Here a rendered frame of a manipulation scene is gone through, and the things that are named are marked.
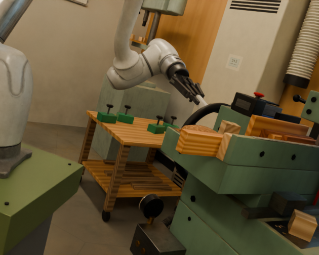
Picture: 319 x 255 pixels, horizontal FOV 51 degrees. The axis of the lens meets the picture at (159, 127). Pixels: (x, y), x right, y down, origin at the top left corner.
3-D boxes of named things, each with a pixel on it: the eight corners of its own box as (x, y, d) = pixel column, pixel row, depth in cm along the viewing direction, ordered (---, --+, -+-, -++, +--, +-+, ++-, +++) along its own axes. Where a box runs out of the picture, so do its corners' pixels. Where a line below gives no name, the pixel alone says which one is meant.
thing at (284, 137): (316, 161, 88) (324, 141, 87) (321, 163, 87) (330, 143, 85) (273, 156, 78) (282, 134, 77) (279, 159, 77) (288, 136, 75)
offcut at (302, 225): (288, 233, 64) (295, 215, 63) (287, 225, 68) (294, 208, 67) (310, 242, 63) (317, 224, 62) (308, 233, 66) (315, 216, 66)
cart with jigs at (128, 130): (144, 180, 279) (166, 107, 265) (185, 218, 235) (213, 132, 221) (68, 179, 240) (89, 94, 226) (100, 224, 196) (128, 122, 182)
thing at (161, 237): (153, 246, 94) (161, 221, 92) (177, 276, 84) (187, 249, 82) (127, 249, 89) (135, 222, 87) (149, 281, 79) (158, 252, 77)
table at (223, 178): (284, 152, 120) (290, 136, 118) (370, 195, 95) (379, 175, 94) (140, 135, 86) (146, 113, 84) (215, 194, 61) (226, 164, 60)
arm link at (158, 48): (185, 69, 134) (155, 83, 133) (169, 50, 145) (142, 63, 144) (178, 47, 126) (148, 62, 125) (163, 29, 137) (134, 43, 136)
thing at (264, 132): (300, 155, 90) (308, 136, 89) (306, 157, 88) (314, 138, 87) (253, 149, 79) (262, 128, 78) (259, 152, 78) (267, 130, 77)
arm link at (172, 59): (184, 56, 130) (191, 65, 126) (173, 76, 134) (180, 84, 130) (165, 51, 125) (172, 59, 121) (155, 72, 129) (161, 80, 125)
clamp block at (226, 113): (244, 138, 106) (253, 111, 104) (277, 155, 95) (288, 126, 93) (209, 133, 98) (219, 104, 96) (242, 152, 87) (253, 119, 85)
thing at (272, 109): (253, 112, 102) (259, 94, 101) (281, 123, 94) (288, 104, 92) (222, 105, 95) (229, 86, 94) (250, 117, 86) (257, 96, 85)
